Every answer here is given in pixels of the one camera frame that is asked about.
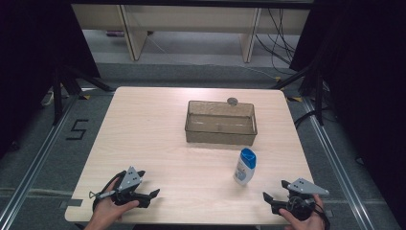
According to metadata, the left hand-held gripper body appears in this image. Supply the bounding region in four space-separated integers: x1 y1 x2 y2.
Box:
89 166 152 209

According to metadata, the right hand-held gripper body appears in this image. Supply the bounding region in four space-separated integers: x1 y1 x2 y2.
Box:
271 177 330 222

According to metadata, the white bottle with blue cap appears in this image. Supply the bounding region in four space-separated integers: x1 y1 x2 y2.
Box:
233 148 258 187

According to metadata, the clear plastic storage box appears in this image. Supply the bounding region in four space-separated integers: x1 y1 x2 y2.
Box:
184 100 259 148

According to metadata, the person's right hand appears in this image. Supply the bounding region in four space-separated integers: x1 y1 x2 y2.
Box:
279 194 327 230

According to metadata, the person's left hand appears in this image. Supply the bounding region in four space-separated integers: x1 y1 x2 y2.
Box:
91 186 141 226

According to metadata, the black metal stand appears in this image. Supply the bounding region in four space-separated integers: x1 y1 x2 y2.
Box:
270 63 326 127
52 65 113 127

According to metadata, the black curtain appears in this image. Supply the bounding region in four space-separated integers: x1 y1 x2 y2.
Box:
0 0 102 159
288 0 406 223

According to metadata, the beige wooden desk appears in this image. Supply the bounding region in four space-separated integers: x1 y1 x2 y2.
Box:
71 3 312 64

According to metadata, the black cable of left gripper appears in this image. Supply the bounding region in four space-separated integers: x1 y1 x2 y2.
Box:
91 170 128 213

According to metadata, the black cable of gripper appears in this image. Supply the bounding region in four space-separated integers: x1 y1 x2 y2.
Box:
313 201 331 230
91 170 128 213

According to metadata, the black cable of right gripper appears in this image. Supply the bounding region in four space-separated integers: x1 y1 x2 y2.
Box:
313 201 331 230

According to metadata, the aluminium floor rail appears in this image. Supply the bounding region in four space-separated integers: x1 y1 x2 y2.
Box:
0 95 80 222
301 97 373 230

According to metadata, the black floor cable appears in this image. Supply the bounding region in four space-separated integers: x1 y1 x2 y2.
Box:
293 107 330 129

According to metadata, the bundle of black hanging cables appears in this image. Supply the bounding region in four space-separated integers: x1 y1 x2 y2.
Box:
254 8 297 77

